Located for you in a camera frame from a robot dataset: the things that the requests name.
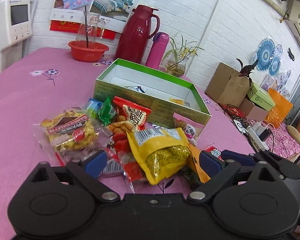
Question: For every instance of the red chips bag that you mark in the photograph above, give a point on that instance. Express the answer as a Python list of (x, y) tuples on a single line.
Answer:
[(214, 151)]

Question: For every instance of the blue green snack pouch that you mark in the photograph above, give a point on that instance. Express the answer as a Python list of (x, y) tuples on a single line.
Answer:
[(92, 107)]

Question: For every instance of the small brown cardboard box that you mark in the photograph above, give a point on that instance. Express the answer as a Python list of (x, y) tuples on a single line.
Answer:
[(252, 111)]

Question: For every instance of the black stirring stick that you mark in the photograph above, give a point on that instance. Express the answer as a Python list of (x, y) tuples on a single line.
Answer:
[(85, 27)]

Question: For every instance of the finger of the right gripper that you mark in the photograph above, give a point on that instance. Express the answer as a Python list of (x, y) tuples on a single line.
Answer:
[(244, 160)]

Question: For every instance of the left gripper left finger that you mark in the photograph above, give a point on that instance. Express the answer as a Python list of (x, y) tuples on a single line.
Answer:
[(60, 201)]

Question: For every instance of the bedding wall calendar poster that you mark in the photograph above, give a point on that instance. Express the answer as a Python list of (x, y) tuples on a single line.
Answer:
[(67, 15)]

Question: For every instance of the pink floral tablecloth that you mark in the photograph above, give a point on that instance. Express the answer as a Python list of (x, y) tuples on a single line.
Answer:
[(39, 86)]

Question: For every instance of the red label pastry pack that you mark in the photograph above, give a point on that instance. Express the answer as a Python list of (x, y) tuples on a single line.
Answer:
[(120, 150)]

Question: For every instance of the glass vase with plant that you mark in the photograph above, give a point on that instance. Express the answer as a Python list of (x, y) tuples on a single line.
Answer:
[(176, 58)]

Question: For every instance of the pink thermos bottle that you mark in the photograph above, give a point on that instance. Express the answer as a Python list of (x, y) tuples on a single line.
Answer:
[(160, 42)]

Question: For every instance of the red plastic basin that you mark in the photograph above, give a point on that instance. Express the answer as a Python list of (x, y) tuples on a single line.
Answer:
[(92, 53)]

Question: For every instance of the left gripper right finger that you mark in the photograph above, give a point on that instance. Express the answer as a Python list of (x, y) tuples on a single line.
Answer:
[(249, 201)]

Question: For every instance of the dark red thermos jug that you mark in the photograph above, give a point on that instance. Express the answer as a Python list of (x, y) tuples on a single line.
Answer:
[(141, 26)]

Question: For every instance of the green lidded box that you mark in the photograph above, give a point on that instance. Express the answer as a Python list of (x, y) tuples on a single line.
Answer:
[(260, 97)]

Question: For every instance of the dark purple leafy plant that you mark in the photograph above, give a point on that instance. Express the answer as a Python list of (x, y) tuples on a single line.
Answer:
[(246, 70)]

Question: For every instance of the red nut snack bag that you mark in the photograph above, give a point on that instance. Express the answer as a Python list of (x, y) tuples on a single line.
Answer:
[(129, 116)]

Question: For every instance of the green candy pouch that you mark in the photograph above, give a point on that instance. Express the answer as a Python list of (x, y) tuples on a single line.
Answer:
[(106, 112)]

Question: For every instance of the yellow cracker clear pack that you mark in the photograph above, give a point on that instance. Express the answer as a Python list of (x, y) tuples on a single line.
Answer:
[(72, 130)]

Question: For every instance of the green cardboard snack box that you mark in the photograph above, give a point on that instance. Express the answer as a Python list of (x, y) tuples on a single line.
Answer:
[(163, 93)]

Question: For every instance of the orange gift bag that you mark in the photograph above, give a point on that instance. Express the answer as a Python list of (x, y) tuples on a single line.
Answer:
[(281, 109)]

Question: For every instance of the yellow snack bag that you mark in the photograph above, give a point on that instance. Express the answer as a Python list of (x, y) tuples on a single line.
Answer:
[(160, 152)]

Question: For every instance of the white power strip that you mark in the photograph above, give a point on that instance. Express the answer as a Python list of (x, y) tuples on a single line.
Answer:
[(254, 132)]

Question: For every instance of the brown cake clear pack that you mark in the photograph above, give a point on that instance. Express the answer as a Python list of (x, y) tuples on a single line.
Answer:
[(110, 167)]

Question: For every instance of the pink pastry pack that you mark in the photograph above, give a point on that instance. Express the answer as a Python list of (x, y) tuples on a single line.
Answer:
[(191, 129)]

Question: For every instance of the clear glass pitcher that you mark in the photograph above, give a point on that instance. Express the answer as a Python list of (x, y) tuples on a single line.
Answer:
[(96, 27)]

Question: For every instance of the blue patterned wall plates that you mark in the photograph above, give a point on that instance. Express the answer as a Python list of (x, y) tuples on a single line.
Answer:
[(269, 56)]

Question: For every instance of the orange label pastry pack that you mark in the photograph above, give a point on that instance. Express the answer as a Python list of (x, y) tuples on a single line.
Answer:
[(193, 164)]

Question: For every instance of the white water dispenser appliance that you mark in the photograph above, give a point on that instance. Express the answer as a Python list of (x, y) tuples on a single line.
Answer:
[(15, 28)]

